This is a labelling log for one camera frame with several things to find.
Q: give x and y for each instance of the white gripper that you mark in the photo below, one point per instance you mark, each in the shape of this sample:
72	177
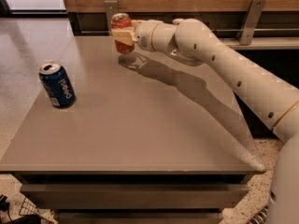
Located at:
144	34

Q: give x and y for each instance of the red coke can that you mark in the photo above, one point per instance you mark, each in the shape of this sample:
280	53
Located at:
122	20

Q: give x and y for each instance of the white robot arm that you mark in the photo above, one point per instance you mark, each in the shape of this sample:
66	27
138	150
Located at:
274	101

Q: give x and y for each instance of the orange gold soda can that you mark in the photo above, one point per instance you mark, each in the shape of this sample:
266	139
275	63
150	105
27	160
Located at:
178	20

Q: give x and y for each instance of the blue pepsi can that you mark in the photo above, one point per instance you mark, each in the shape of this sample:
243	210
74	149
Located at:
57	84

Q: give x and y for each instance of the upper grey drawer front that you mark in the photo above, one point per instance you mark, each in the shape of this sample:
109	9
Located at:
134	196

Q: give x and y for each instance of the grey drawer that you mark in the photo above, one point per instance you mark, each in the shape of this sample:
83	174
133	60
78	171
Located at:
139	218
134	196

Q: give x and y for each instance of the lower grey drawer front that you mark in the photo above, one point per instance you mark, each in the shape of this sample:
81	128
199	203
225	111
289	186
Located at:
139	218

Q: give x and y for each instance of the white power strip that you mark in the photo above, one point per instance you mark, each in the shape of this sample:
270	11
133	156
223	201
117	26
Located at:
259	218

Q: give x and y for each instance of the left metal bracket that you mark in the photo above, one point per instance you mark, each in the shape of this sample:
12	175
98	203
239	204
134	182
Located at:
111	8

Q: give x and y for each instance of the metal bracket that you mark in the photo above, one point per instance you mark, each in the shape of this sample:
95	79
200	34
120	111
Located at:
251	20
111	8

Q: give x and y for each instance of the horizontal metal rail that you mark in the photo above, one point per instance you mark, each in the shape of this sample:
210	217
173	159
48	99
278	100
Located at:
287	32

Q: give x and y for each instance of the right metal bracket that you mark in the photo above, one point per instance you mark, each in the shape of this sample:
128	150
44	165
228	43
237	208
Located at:
251	20

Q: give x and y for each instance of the black wire basket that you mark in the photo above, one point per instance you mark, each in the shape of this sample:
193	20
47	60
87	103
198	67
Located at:
28	213

